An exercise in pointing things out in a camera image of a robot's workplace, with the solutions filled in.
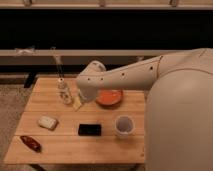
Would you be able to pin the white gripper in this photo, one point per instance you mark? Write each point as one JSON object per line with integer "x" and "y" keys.
{"x": 87, "y": 93}

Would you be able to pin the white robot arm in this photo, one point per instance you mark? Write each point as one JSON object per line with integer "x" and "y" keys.
{"x": 179, "y": 108}

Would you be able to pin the orange ceramic bowl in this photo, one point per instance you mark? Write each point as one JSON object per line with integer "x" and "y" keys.
{"x": 108, "y": 98}

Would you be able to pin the black rectangular tray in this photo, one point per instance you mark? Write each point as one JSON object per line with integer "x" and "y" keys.
{"x": 89, "y": 130}

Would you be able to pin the wooden table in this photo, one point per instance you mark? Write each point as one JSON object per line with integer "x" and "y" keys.
{"x": 63, "y": 145}

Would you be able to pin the white wrapped block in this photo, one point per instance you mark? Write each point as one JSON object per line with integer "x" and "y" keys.
{"x": 47, "y": 122}

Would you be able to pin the white cup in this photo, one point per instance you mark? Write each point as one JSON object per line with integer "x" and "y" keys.
{"x": 124, "y": 126}

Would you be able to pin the clear plastic wrap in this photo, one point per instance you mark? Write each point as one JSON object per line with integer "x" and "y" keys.
{"x": 25, "y": 51}

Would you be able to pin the grey long bench rail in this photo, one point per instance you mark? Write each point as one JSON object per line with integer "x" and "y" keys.
{"x": 43, "y": 57}

